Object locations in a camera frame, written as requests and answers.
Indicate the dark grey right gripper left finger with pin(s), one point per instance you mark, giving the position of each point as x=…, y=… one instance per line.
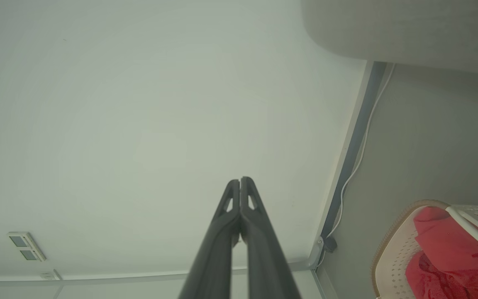
x=216, y=257

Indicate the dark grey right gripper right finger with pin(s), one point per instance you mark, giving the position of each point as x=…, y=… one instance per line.
x=266, y=261

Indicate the red cloth garment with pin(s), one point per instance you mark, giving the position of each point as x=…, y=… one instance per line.
x=446, y=245

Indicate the cream perforated laundry basket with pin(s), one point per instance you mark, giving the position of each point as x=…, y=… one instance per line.
x=392, y=257

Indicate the grey baseboard strip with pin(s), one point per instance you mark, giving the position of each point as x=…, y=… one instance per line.
x=357, y=141

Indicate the grey carpet mat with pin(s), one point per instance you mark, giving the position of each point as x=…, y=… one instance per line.
x=409, y=29

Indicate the black wall plug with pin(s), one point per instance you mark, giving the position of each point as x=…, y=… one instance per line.
x=330, y=244

